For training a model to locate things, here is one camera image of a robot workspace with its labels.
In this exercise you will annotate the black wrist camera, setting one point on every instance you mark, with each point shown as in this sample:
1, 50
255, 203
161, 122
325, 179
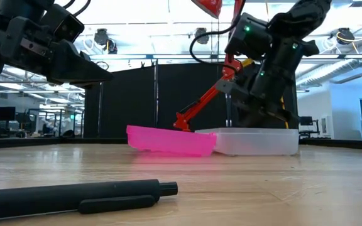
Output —
63, 25
225, 86

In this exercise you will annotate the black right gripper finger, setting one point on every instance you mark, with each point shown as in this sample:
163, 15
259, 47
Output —
278, 123
248, 119

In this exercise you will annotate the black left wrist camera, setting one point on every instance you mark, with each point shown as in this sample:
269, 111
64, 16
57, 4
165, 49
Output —
63, 25

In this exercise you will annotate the matte black pen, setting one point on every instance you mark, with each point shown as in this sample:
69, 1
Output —
74, 194

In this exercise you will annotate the computer monitor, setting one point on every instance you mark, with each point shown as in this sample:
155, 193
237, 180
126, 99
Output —
4, 113

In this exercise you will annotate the black ceiling spotlight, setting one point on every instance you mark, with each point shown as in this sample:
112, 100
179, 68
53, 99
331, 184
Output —
201, 35
346, 36
100, 36
110, 47

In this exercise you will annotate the black partition screen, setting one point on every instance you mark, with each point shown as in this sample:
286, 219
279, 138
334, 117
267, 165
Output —
130, 100

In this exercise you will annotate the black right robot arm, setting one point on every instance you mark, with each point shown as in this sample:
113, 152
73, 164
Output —
297, 19

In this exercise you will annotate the small black monitor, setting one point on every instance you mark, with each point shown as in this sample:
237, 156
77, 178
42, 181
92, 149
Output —
306, 120

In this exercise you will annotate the red desk lamp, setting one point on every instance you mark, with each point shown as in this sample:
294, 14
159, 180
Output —
206, 98

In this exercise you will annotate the clear supply box pink lid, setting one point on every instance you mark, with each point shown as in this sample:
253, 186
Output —
247, 142

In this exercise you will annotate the black workstation frame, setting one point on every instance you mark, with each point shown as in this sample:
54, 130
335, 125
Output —
42, 122

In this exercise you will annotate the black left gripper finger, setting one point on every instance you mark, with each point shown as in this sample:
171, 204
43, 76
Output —
85, 85
80, 70

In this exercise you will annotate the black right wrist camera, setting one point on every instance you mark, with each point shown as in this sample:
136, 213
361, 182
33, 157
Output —
225, 86

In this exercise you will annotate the silver ceiling duct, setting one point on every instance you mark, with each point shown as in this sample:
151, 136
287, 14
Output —
325, 73

